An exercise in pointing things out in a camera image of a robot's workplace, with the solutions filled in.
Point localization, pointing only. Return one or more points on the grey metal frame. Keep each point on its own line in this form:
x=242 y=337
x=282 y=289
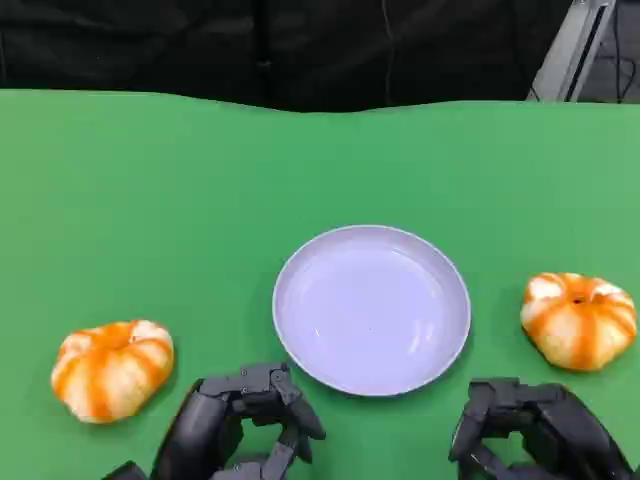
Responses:
x=565 y=50

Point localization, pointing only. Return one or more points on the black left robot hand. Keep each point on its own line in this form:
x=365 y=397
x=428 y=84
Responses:
x=210 y=420

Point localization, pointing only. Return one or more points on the black backdrop curtain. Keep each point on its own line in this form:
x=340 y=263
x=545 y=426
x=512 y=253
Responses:
x=150 y=45

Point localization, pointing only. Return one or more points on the green table cloth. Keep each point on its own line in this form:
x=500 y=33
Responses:
x=150 y=200

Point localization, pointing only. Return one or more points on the orange white toy bread roll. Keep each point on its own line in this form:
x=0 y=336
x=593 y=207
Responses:
x=110 y=370
x=575 y=325

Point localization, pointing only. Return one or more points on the lilac plate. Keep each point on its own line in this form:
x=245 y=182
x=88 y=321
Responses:
x=370 y=310

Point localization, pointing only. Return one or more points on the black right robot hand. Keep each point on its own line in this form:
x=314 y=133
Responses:
x=560 y=425

